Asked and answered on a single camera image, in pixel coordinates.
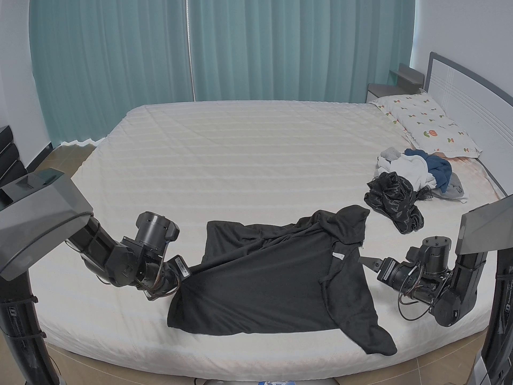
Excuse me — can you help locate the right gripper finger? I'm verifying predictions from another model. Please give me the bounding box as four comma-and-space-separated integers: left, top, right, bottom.
358, 256, 385, 274

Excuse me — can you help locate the white printed pillow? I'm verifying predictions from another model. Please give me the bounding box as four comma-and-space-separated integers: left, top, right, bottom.
369, 93, 483, 159

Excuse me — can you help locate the black chest of drawers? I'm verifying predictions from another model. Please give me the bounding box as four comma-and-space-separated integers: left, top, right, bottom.
0, 125, 26, 187

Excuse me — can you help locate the pile of clothes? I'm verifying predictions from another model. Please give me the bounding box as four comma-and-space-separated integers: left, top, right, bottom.
364, 147, 469, 233

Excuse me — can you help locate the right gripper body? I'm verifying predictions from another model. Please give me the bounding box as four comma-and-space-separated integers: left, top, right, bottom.
378, 257, 418, 292

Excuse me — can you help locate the blue-green curtain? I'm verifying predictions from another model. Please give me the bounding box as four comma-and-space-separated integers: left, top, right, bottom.
186, 0, 417, 103
30, 0, 196, 145

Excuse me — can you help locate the black cable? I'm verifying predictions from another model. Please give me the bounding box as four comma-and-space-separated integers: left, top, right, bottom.
398, 289, 435, 322

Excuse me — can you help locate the grey bedside table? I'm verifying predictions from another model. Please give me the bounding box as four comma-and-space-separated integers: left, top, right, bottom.
367, 63, 425, 103

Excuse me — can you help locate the black long-sleeved top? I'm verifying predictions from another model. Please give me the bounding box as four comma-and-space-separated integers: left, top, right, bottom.
167, 205, 398, 357

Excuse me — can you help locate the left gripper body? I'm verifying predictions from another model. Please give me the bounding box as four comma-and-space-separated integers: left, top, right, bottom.
146, 256, 192, 301

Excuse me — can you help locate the bed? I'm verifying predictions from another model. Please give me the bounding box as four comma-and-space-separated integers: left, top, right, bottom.
24, 51, 513, 380

